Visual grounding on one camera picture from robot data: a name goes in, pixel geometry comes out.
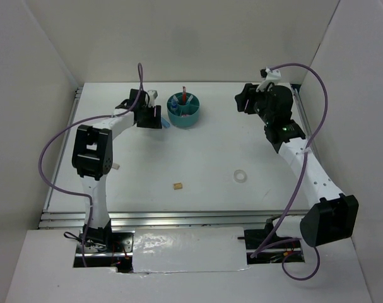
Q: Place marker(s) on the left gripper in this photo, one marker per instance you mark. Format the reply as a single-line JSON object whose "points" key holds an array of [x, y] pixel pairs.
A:
{"points": [[155, 122]]}

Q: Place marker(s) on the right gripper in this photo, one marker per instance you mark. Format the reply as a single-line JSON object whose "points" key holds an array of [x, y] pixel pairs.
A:
{"points": [[249, 93]]}

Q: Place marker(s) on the blue eraser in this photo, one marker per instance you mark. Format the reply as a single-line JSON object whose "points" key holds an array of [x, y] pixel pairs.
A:
{"points": [[165, 123]]}

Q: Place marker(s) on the clear glue bottle blue cap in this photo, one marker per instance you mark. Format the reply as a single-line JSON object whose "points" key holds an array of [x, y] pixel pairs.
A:
{"points": [[173, 104]]}

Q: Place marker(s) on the red pen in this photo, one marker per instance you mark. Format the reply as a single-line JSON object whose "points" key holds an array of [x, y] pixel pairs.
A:
{"points": [[184, 95]]}

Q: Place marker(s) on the blue clear pen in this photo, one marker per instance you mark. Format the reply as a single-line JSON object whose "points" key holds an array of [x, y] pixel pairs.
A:
{"points": [[189, 99]]}

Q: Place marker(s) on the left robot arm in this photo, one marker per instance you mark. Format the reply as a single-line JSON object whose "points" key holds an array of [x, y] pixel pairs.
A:
{"points": [[93, 157]]}

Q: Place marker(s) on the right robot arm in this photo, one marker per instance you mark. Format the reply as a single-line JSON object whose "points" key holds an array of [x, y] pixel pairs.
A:
{"points": [[332, 214]]}

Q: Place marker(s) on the teal round divided organizer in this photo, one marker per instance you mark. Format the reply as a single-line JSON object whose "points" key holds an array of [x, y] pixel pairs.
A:
{"points": [[192, 109]]}

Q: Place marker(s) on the small brown eraser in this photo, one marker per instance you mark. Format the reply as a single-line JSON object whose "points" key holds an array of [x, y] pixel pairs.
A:
{"points": [[177, 186]]}

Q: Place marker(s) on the clear tape roll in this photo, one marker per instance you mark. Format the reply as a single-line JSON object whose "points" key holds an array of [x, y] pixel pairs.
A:
{"points": [[239, 176]]}

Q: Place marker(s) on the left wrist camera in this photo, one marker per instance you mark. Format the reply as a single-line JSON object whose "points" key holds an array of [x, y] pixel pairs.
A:
{"points": [[152, 96]]}

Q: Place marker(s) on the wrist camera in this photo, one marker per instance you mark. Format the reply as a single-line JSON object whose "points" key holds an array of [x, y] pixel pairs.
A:
{"points": [[152, 96], [269, 76]]}

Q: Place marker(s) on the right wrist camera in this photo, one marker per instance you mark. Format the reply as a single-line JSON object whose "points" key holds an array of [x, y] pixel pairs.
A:
{"points": [[269, 76]]}

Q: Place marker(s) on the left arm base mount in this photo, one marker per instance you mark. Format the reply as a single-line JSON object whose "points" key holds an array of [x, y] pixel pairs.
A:
{"points": [[118, 253]]}

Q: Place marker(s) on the aluminium rail frame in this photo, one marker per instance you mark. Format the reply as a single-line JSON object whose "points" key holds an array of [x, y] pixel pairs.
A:
{"points": [[203, 158]]}

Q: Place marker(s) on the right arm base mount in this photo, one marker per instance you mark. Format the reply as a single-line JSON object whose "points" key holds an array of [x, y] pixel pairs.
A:
{"points": [[253, 238]]}

